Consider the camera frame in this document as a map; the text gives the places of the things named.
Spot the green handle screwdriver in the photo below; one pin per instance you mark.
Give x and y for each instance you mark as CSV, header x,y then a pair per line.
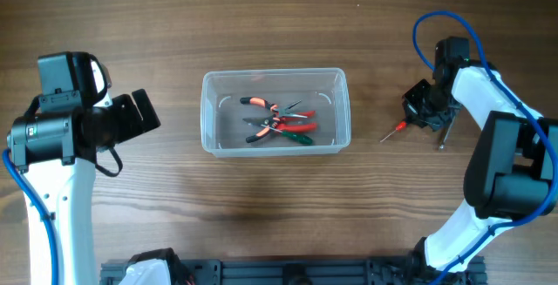
x,y
299,138

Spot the red handle snips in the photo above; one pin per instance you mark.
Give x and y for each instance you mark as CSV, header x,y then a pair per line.
x,y
297,124

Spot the black red handle screwdriver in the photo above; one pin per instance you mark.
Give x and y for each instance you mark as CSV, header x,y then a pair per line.
x,y
398,128

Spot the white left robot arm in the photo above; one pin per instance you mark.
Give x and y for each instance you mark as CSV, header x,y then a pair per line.
x,y
52,155

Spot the clear plastic container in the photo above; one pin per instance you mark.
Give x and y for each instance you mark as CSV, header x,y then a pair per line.
x,y
323,90

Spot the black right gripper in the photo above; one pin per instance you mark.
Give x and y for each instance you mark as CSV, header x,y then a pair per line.
x,y
410,107

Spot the orange black needle-nose pliers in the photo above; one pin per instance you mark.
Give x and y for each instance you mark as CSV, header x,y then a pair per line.
x,y
274,109

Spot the silver socket wrench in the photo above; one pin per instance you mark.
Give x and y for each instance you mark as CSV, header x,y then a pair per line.
x,y
445,135

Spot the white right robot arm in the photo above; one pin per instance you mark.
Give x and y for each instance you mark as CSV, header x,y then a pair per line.
x,y
510,173

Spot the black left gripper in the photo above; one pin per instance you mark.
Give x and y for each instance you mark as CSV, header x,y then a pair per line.
x,y
133,124

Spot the black aluminium base frame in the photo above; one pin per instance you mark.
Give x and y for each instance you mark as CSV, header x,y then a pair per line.
x,y
372,271

